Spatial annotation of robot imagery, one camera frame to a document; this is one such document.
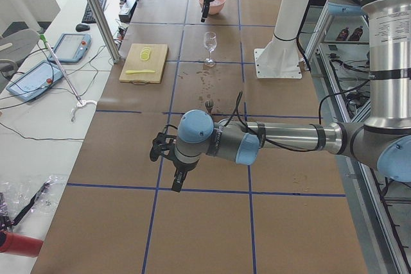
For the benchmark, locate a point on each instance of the far blue teach pendant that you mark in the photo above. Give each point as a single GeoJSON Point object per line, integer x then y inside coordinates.
{"type": "Point", "coordinates": [72, 47]}

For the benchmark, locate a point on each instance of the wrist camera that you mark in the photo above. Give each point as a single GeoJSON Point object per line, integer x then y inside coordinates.
{"type": "Point", "coordinates": [163, 145]}

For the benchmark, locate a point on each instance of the black computer mouse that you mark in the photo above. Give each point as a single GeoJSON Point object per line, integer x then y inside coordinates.
{"type": "Point", "coordinates": [82, 27]}

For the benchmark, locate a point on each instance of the aluminium frame post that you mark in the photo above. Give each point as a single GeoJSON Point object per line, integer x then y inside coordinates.
{"type": "Point", "coordinates": [104, 29]}

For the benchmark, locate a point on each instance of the red bottle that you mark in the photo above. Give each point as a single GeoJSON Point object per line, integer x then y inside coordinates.
{"type": "Point", "coordinates": [22, 245]}

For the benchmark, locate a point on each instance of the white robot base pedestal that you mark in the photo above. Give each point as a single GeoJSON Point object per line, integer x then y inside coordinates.
{"type": "Point", "coordinates": [280, 59]}

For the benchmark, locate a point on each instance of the yellow plastic knife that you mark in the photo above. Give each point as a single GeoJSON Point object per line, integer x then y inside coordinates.
{"type": "Point", "coordinates": [143, 71]}

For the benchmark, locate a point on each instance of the pile of clear ice cubes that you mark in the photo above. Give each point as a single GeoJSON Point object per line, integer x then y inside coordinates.
{"type": "Point", "coordinates": [216, 4]}

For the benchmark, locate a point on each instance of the clear plastic bag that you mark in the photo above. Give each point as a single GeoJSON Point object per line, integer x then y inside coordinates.
{"type": "Point", "coordinates": [26, 197]}

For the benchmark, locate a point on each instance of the clear wine glass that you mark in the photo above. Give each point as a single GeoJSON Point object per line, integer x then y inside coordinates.
{"type": "Point", "coordinates": [210, 44]}

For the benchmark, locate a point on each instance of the pink bowl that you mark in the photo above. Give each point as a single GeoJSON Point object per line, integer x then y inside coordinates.
{"type": "Point", "coordinates": [212, 11]}

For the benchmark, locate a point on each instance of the blue teach pendant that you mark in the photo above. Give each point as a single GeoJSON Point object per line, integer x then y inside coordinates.
{"type": "Point", "coordinates": [35, 82]}
{"type": "Point", "coordinates": [72, 47]}

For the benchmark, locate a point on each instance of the bamboo cutting board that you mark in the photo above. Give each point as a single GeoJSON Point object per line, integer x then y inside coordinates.
{"type": "Point", "coordinates": [156, 62]}

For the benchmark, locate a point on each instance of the long metal grabber stick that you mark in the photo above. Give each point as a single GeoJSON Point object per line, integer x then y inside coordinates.
{"type": "Point", "coordinates": [81, 103]}

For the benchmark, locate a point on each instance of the steel double jigger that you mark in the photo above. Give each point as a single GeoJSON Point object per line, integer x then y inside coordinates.
{"type": "Point", "coordinates": [209, 104]}

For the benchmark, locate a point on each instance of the near blue teach pendant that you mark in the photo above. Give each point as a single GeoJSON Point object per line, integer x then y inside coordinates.
{"type": "Point", "coordinates": [35, 82]}

